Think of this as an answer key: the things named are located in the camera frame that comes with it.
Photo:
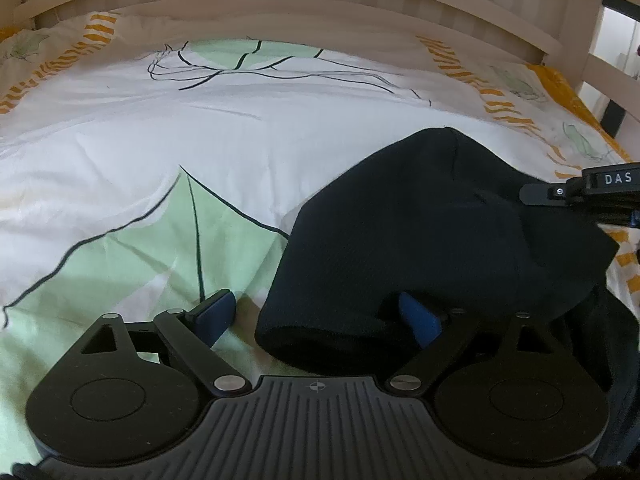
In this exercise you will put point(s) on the yellow bed sheet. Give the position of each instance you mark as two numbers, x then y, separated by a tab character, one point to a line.
565	90

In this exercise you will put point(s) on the leaf print white duvet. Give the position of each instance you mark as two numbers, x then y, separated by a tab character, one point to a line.
125	135

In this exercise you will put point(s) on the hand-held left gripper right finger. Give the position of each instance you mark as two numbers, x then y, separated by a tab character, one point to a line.
420	322

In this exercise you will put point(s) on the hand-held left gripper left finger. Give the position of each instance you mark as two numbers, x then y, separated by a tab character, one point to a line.
215	312

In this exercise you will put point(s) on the dark navy hoodie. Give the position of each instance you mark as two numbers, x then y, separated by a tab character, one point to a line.
425	220

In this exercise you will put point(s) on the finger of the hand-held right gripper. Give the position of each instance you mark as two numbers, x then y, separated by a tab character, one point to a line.
542	194

